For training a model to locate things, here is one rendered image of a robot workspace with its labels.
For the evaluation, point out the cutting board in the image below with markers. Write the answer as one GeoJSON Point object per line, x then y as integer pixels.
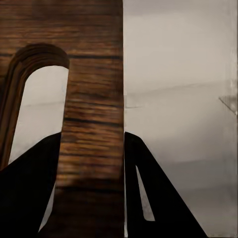
{"type": "Point", "coordinates": [85, 36]}

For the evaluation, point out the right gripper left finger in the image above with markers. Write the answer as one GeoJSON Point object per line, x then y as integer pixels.
{"type": "Point", "coordinates": [25, 189]}

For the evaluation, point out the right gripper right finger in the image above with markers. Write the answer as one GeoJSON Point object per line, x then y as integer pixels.
{"type": "Point", "coordinates": [173, 219]}

